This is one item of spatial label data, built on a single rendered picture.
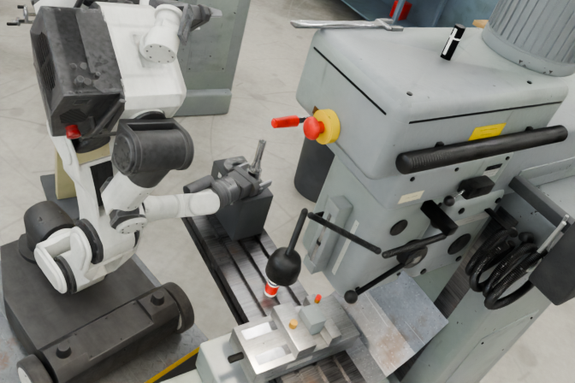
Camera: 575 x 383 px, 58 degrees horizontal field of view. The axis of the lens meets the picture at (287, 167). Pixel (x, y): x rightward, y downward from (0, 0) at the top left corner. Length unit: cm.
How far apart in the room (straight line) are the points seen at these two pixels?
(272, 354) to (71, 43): 92
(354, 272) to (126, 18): 75
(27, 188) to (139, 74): 221
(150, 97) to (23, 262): 117
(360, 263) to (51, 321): 121
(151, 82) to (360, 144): 52
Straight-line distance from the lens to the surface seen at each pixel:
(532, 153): 127
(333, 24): 94
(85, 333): 195
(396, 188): 94
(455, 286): 159
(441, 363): 174
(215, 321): 272
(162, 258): 293
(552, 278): 119
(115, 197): 127
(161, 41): 109
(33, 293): 208
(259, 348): 147
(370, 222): 107
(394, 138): 81
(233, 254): 175
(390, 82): 82
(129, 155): 109
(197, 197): 148
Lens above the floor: 222
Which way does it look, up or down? 36 degrees down
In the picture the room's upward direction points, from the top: 18 degrees clockwise
